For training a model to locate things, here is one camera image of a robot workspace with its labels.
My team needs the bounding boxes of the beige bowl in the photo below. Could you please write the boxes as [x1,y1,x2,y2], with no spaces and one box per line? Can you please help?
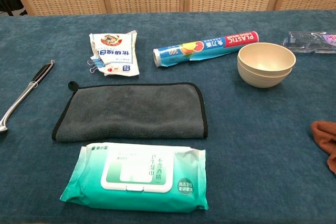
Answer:
[237,60,293,89]
[237,42,297,76]

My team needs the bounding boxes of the grey towel black trim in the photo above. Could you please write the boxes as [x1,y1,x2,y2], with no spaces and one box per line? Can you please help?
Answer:
[51,81,209,142]

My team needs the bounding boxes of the plastic wrap roll blue red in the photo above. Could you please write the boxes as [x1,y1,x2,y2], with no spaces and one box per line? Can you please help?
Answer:
[153,30,260,68]

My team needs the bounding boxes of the white sugar bag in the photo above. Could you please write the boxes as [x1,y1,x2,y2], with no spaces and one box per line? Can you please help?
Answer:
[88,30,140,77]

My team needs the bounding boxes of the blue binder clip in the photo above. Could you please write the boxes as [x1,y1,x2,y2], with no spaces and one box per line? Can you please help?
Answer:
[87,57,106,74]

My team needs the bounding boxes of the green wet wipes pack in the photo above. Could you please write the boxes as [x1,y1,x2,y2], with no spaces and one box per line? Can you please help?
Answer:
[59,142,209,214]

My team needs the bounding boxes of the clear plastic package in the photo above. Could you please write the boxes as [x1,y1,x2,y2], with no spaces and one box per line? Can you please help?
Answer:
[282,30,336,55]

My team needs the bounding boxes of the brown cloth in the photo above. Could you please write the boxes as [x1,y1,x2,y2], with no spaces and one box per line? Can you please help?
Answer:
[310,120,336,175]

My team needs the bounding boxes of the steel tongs black handle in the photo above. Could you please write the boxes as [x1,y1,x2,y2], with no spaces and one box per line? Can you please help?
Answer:
[0,59,56,133]

